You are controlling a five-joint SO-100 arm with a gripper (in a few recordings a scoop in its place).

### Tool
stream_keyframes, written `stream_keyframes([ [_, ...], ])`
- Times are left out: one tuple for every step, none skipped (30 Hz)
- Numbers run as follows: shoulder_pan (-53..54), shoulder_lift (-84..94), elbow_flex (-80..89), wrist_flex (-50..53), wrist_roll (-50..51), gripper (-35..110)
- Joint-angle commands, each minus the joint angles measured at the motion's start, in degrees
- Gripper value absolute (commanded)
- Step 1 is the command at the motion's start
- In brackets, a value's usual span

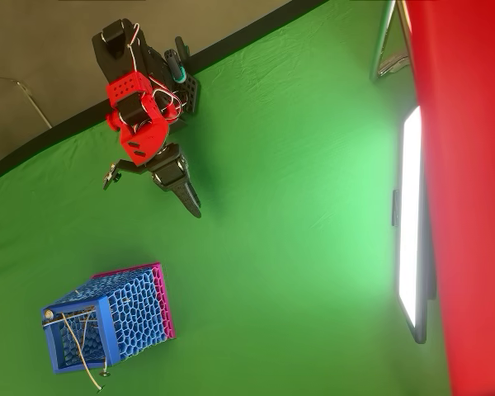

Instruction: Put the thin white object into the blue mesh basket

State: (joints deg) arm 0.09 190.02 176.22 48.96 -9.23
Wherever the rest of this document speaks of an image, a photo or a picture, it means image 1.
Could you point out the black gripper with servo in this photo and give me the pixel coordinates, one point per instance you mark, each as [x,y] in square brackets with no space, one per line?
[171,170]

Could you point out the thin beige stick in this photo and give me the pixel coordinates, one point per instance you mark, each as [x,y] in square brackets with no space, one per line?
[82,363]

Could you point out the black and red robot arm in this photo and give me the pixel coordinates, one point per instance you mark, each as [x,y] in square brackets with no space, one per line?
[128,88]

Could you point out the blue honeycomb mesh basket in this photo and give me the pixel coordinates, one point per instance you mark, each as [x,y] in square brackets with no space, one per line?
[136,313]

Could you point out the green cloth with black border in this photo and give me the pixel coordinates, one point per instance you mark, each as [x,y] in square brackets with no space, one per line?
[293,165]

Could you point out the black and teal clamp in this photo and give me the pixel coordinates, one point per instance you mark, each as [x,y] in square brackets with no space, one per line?
[176,66]

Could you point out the bright LED light panel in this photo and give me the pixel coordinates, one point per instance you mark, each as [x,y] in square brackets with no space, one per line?
[410,214]

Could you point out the silver metal stand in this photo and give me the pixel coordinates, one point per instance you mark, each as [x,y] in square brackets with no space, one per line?
[380,41]

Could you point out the red fabric sheet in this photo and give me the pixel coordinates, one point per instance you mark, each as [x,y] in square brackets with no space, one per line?
[470,185]

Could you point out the wrist camera board on bracket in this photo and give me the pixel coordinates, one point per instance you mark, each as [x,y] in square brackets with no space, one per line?
[109,174]

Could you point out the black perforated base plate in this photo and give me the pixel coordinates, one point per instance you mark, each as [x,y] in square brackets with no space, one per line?
[191,92]

